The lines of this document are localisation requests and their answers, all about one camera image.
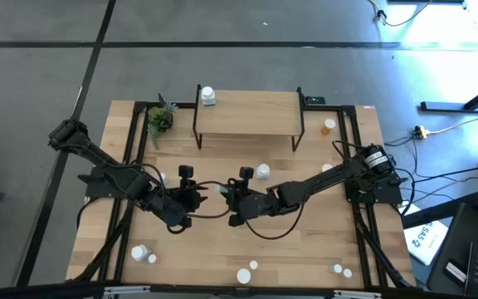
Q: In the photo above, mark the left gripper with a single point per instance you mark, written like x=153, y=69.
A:
x=185, y=199

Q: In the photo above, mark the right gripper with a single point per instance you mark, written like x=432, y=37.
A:
x=251, y=205

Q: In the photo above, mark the white bottle blue label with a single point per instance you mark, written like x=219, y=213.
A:
x=208, y=96
x=263, y=171

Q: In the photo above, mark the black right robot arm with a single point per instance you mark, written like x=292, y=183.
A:
x=318, y=180

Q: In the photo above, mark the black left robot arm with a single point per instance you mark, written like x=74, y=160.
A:
x=98, y=155

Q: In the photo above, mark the wooden shelf black legs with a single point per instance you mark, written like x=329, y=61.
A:
x=247, y=112

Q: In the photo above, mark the potted succulent plant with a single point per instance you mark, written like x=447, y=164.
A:
x=160, y=119

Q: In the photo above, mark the black front crossbar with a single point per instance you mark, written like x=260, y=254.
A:
x=189, y=289

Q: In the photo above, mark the small black device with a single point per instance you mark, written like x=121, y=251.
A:
x=315, y=100

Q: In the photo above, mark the small white sticker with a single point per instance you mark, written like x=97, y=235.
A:
x=369, y=107

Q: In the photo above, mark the black desk leg bar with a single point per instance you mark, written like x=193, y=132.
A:
x=430, y=214

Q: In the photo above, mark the white paper blue print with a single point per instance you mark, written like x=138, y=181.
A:
x=425, y=243

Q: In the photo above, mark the yellow power plug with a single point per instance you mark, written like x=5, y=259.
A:
x=421, y=132

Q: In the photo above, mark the black laptop with keyboard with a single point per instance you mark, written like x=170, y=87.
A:
x=459, y=236

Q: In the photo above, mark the black stand base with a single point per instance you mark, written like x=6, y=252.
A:
x=450, y=106

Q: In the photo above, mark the black aluminium table frame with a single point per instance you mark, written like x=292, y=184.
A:
x=141, y=106

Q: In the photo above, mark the silver metal bracket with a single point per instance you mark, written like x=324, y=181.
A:
x=127, y=290

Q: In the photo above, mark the aluminium frame rail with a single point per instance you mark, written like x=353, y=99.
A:
x=357, y=295

